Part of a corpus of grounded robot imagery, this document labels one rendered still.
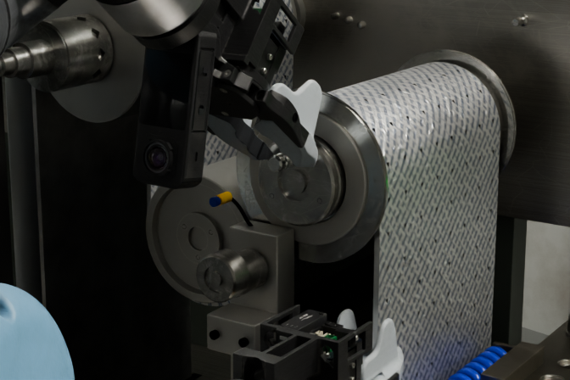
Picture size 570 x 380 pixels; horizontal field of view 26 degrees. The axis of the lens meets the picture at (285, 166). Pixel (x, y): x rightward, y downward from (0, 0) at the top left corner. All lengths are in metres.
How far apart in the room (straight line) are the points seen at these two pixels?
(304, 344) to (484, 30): 0.49
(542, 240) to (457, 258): 2.90
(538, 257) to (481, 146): 2.92
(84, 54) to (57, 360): 0.62
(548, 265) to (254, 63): 3.23
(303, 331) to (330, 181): 0.12
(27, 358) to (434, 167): 0.64
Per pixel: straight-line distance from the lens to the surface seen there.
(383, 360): 1.02
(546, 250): 4.06
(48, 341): 0.52
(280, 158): 0.98
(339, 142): 1.00
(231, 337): 1.03
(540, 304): 4.12
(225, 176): 1.10
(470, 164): 1.15
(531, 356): 1.21
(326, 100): 1.00
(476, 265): 1.20
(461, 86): 1.17
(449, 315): 1.17
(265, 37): 0.89
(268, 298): 1.04
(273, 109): 0.89
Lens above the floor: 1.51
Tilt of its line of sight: 14 degrees down
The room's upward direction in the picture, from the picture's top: straight up
